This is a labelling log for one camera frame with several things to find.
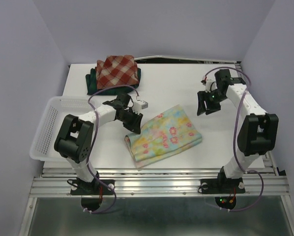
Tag aluminium frame rail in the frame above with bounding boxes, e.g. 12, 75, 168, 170
29, 168, 290, 198

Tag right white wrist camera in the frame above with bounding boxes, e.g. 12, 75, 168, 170
201, 77, 216, 93

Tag red plaid skirt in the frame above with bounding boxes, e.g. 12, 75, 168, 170
95, 55, 139, 89

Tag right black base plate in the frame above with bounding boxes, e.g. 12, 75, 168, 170
200, 178, 245, 195

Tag pastel floral skirt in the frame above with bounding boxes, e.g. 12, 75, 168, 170
124, 105, 203, 169

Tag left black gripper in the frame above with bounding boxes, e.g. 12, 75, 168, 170
118, 109, 143, 134

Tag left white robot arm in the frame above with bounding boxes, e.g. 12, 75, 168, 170
54, 93, 148, 194

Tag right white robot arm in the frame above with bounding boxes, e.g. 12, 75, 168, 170
197, 66, 279, 192

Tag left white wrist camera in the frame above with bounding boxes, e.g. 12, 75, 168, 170
133, 100, 148, 112

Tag green plaid skirt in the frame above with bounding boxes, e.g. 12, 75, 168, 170
86, 68, 133, 96

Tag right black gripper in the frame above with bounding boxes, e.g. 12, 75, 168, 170
196, 89, 228, 116

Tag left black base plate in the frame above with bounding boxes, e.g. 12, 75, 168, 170
66, 178, 113, 196

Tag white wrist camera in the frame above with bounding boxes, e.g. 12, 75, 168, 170
201, 77, 216, 93
133, 100, 148, 112

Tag white plastic basket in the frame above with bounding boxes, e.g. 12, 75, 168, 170
29, 96, 91, 162

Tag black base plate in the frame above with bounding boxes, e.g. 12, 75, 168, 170
66, 178, 113, 196
200, 178, 245, 195

